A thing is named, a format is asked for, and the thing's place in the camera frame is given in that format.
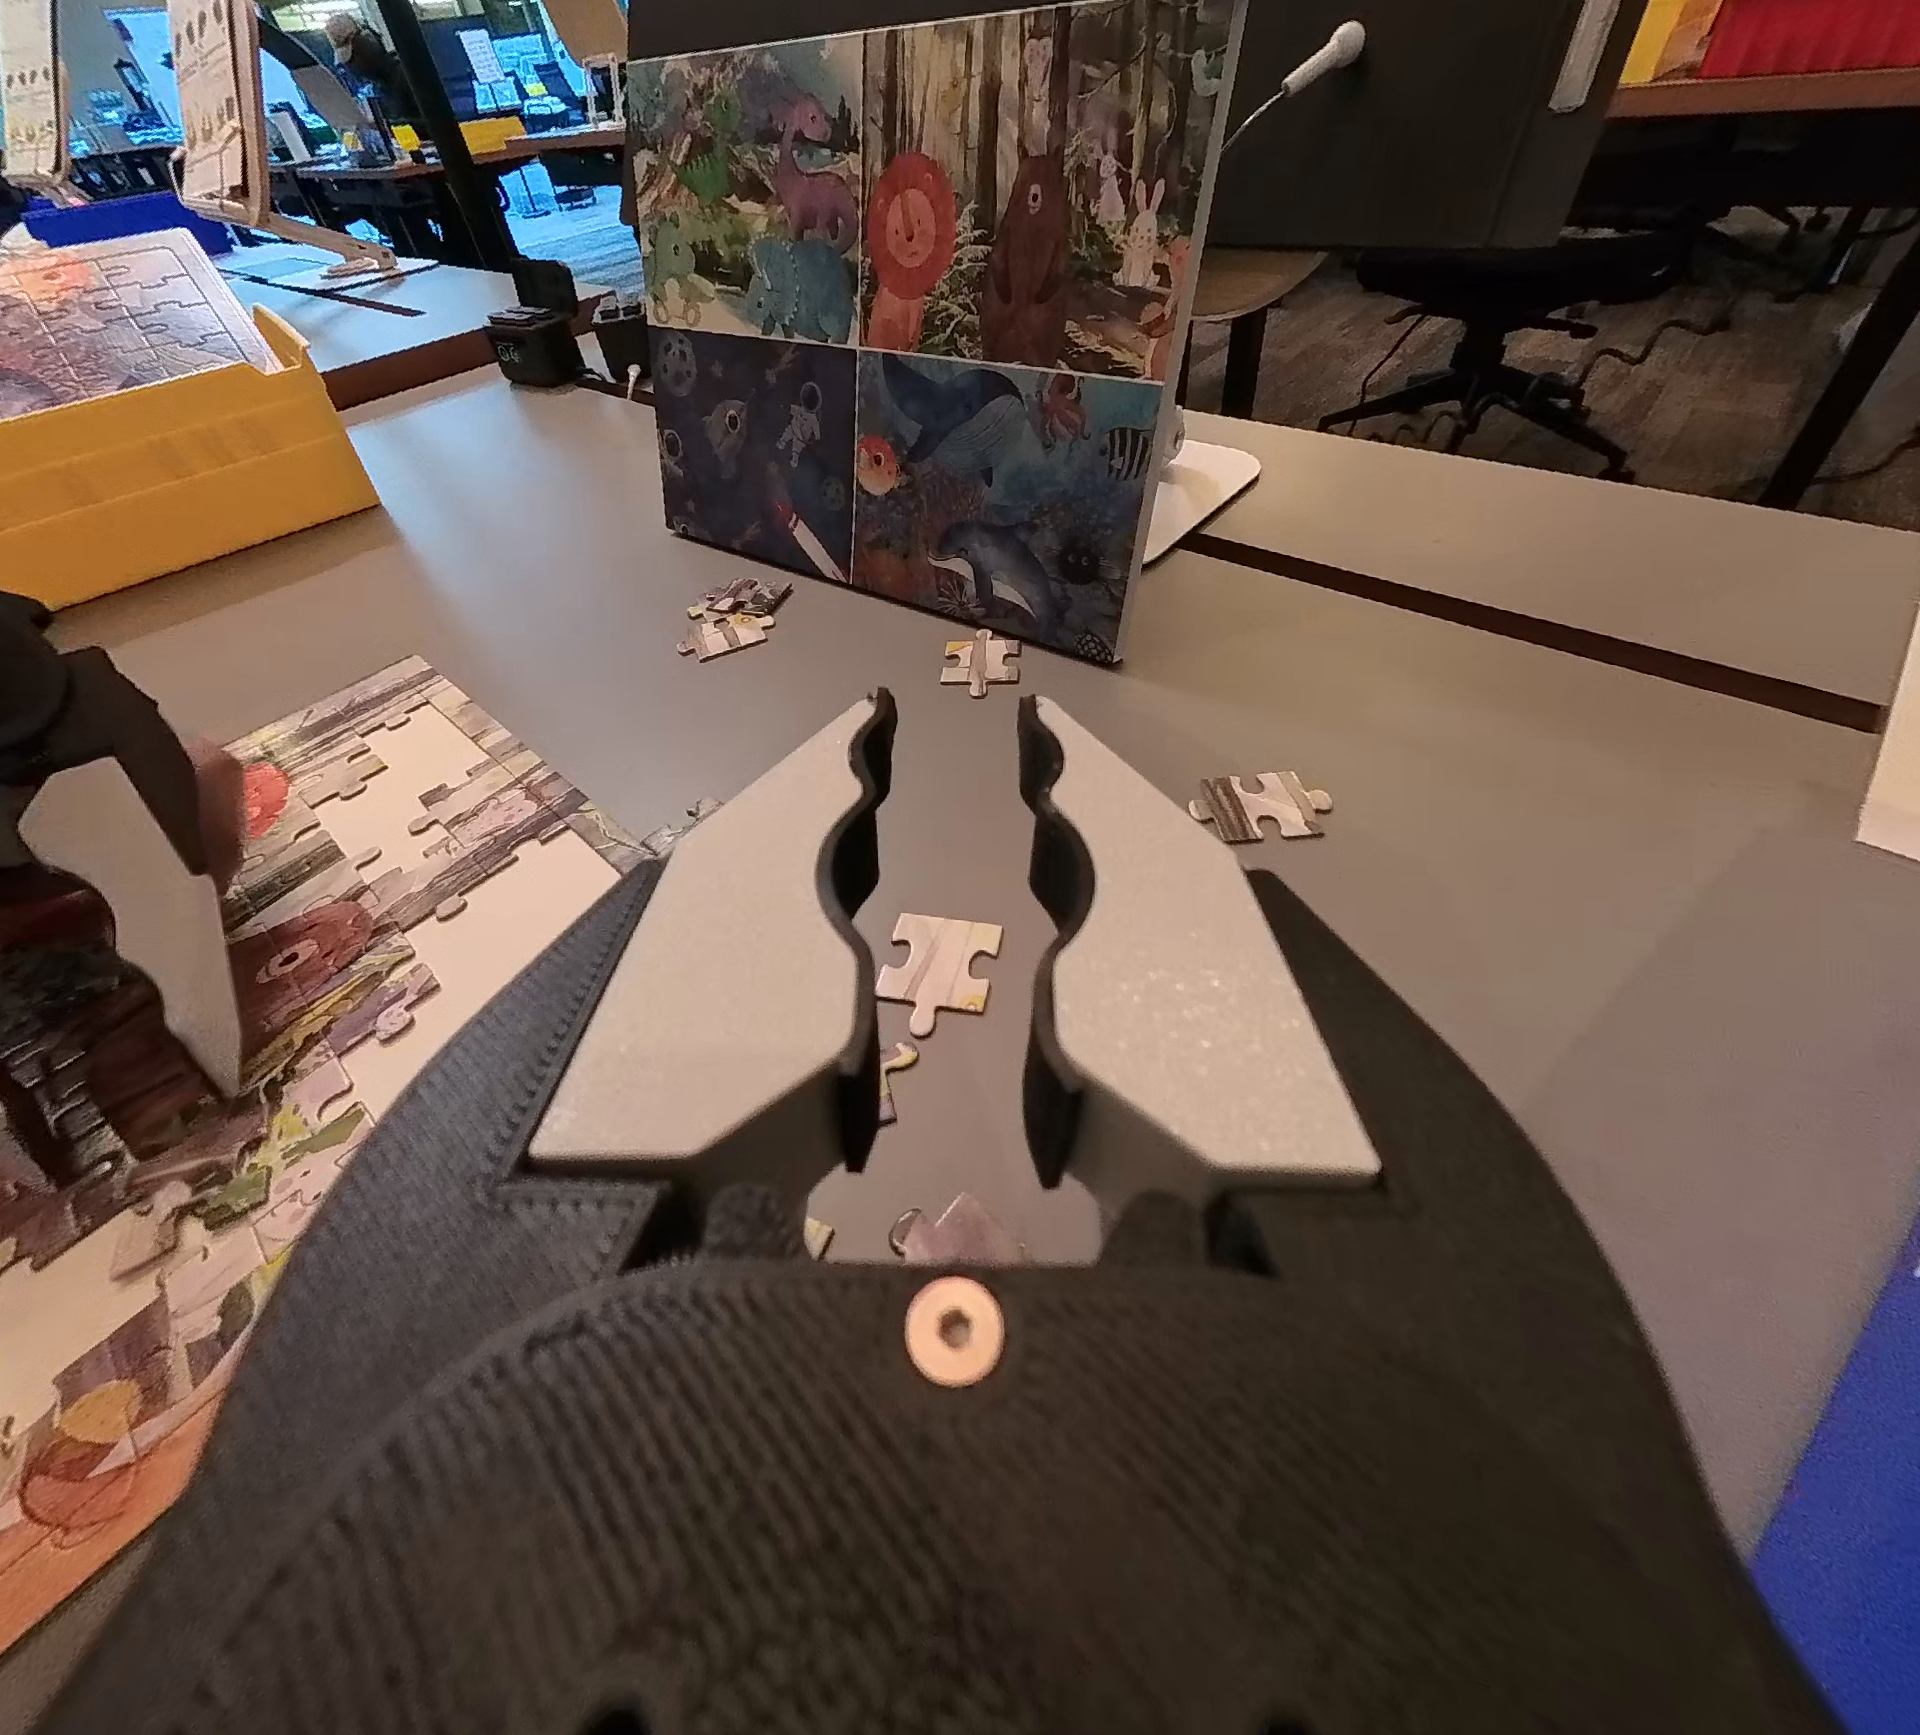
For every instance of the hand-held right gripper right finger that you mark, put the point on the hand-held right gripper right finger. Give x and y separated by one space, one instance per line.
1202 1030

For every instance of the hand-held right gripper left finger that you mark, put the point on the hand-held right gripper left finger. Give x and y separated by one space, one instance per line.
706 1015

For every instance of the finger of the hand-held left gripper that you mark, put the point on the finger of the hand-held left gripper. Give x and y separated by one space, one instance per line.
135 880

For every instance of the purple yellow jigsaw piece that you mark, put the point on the purple yellow jigsaw piece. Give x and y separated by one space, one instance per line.
897 1073

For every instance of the partly assembled jigsaw puzzle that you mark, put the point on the partly assembled jigsaw puzzle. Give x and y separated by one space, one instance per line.
435 789

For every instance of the person's left hand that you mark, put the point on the person's left hand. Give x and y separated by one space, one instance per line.
225 821

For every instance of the green grey jigsaw piece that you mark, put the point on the green grey jigsaw piece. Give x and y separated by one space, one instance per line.
687 825

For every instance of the grey white jigsaw piece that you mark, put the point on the grey white jigsaw piece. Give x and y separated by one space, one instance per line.
1260 808

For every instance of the yellow plastic bin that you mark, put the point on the yellow plastic bin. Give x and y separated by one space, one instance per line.
166 476

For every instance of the purple grey jigsaw piece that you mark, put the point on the purple grey jigsaw piece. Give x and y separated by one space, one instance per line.
960 1232

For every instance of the finished jigsaw puzzle board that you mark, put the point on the finished jigsaw puzzle board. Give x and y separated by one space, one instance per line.
119 310

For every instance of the dark green purple jigsaw piece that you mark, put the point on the dark green purple jigsaw piece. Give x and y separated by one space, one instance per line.
766 599

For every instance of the white yellow jigsaw piece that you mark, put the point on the white yellow jigsaw piece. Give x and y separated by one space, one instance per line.
983 664

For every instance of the blue plastic bin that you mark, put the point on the blue plastic bin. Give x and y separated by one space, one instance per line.
1851 1525
112 222

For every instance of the white flat stand base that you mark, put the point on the white flat stand base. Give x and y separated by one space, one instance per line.
1209 482

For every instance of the black battery charger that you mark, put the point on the black battery charger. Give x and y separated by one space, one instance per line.
534 333

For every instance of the black power adapter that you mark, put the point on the black power adapter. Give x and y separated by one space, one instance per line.
621 333

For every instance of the small wooden display stand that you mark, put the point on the small wooden display stand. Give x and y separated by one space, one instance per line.
26 56

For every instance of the large wooden display stand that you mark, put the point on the large wooden display stand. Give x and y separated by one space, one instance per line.
210 42

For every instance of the yellow storage bin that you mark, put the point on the yellow storage bin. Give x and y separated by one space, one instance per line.
491 140
1672 24

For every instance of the white paper sheet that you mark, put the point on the white paper sheet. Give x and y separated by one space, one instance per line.
1892 789

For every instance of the round wooden stool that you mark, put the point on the round wooden stool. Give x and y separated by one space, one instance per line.
1260 280

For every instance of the illustrated puzzle box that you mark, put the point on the illustrated puzzle box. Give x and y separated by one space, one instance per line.
930 296

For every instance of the black office chair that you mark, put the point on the black office chair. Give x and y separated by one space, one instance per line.
1509 280

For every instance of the brown cardboard panel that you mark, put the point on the brown cardboard panel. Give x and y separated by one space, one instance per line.
585 2

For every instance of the white gooseneck microphone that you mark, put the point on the white gooseneck microphone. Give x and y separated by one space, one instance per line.
1327 58

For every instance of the wooden shelf table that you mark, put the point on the wooden shelf table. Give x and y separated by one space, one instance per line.
1756 95

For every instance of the red storage bin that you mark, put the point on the red storage bin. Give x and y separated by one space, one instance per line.
1824 10

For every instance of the black metal post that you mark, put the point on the black metal post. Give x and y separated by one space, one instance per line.
406 18

